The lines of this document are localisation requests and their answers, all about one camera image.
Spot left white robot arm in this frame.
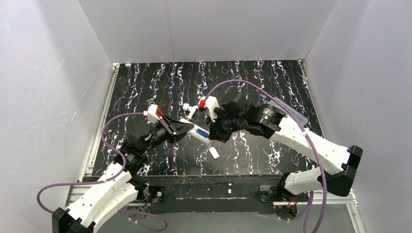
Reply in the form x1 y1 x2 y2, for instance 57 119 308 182
51 116 195 233

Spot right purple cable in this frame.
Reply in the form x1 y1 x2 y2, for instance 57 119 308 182
204 79 328 233

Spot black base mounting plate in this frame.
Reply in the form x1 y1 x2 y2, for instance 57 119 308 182
133 175 282 214

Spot purple cable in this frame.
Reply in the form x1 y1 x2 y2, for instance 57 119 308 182
36 112 168 232
204 79 328 233

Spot white remote control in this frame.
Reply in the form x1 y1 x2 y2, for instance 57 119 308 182
179 118 211 144

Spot white battery cover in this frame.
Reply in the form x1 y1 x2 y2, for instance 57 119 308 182
208 147 220 160

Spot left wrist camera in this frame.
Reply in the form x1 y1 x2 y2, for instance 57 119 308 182
143 104 163 123

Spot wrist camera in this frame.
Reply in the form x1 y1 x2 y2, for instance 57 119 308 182
143 104 163 123
198 96 220 122

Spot blue battery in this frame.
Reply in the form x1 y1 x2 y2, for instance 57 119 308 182
196 129 209 136

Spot white plastic faucet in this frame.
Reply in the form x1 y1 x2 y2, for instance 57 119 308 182
182 103 198 121

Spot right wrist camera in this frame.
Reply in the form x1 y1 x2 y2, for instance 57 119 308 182
198 96 220 122

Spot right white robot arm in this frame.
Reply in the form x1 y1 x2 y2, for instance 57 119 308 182
199 92 363 197

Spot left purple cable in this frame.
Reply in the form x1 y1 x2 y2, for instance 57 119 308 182
36 112 168 232

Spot clear plastic screw box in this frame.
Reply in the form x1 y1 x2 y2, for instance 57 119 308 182
268 97 309 126

